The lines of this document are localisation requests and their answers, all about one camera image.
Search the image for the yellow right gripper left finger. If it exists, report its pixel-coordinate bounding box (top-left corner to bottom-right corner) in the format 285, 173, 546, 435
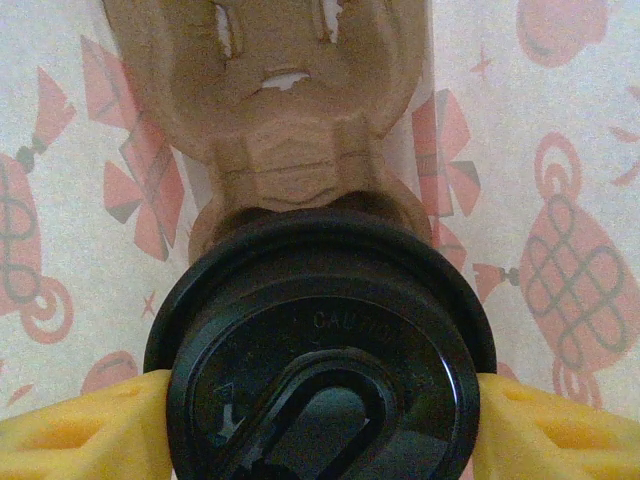
0, 368, 179, 480

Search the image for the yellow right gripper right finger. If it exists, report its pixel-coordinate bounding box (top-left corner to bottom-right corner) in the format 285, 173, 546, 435
472, 374, 640, 480

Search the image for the black plastic cup lid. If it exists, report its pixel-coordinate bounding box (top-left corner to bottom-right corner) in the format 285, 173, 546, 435
143, 209, 499, 480

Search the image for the red white paper bag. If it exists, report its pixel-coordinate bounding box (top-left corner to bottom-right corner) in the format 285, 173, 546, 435
0, 0, 640, 480

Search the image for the brown pulp cup carrier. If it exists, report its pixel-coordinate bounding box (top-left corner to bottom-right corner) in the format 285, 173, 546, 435
99, 0, 437, 266

